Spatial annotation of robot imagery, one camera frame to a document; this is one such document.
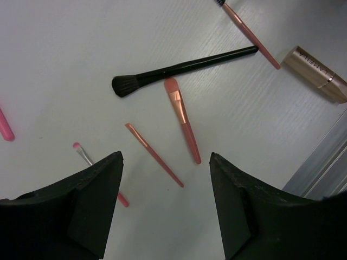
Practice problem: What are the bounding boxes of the rose spoolie brush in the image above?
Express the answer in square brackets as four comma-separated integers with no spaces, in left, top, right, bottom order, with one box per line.
[215,0,281,70]

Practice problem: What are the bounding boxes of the rose gold lipstick tube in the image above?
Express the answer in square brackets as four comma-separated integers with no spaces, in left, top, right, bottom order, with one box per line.
[283,46,346,104]

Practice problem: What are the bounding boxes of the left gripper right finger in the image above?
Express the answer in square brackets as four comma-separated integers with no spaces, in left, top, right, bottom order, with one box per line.
[209,153,346,259]

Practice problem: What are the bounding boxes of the rose gold flat brush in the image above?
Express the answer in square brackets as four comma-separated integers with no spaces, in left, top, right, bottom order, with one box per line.
[164,78,201,164]

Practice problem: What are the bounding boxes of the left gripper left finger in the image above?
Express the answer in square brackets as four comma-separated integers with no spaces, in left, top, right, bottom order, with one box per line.
[1,151,124,259]

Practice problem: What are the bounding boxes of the black powder brush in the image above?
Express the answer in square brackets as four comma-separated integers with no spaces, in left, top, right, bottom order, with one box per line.
[111,45,259,98]

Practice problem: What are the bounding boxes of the aluminium front rail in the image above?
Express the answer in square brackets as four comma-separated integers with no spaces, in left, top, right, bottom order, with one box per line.
[282,112,346,200]

